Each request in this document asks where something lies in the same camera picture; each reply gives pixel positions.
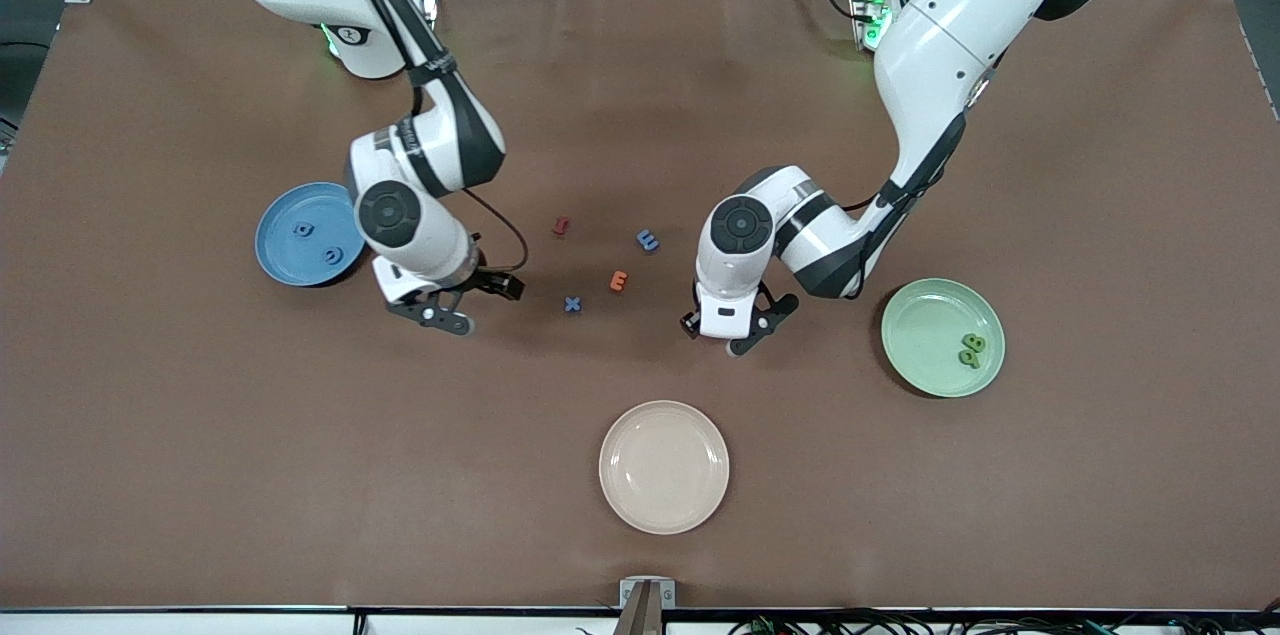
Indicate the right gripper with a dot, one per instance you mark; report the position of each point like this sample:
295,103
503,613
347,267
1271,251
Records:
484,279

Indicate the orange foam letter E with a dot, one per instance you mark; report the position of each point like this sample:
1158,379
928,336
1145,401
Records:
619,281

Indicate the beige plate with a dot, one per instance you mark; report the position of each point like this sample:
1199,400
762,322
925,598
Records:
664,467

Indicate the green foam letter B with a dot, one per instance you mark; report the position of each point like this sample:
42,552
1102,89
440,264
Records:
973,343

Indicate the blue plate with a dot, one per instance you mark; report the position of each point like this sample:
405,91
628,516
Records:
290,255

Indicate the blue foam letter E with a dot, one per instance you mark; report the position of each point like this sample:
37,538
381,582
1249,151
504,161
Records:
648,240

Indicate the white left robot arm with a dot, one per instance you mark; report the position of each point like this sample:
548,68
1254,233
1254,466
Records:
950,15

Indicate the white table frame rail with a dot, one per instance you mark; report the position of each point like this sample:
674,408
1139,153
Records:
200,624

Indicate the green foam letter P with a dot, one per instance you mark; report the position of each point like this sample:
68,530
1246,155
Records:
969,359

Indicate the green plate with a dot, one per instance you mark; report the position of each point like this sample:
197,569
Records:
925,335

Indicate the blue foam letter G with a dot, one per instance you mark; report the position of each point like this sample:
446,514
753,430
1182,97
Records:
326,258

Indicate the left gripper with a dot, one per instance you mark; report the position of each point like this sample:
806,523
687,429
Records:
688,324

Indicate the brown table cover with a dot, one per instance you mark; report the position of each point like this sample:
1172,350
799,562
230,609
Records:
200,465

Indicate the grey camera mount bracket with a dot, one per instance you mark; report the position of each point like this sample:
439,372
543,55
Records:
647,605

